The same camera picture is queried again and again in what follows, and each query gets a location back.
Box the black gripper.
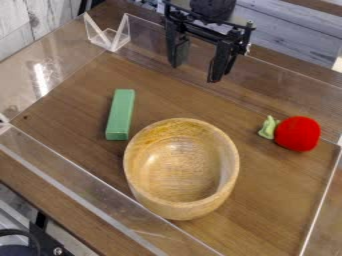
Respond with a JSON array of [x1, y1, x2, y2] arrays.
[[162, 0, 257, 83]]

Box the red plush apple green leaf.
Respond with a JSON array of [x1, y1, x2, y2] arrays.
[[258, 115, 321, 152]]

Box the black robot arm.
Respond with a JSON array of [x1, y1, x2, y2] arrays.
[[162, 0, 257, 83]]

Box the green rectangular block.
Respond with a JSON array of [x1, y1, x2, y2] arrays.
[[106, 89, 135, 141]]

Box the wooden bowl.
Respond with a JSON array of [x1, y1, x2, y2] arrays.
[[123, 118, 241, 221]]

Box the clear acrylic front barrier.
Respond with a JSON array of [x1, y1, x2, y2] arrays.
[[0, 123, 222, 256]]

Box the black clamp under table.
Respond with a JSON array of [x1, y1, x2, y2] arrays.
[[0, 219, 78, 256]]

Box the clear acrylic corner bracket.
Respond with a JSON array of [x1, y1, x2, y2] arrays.
[[83, 13, 131, 52]]

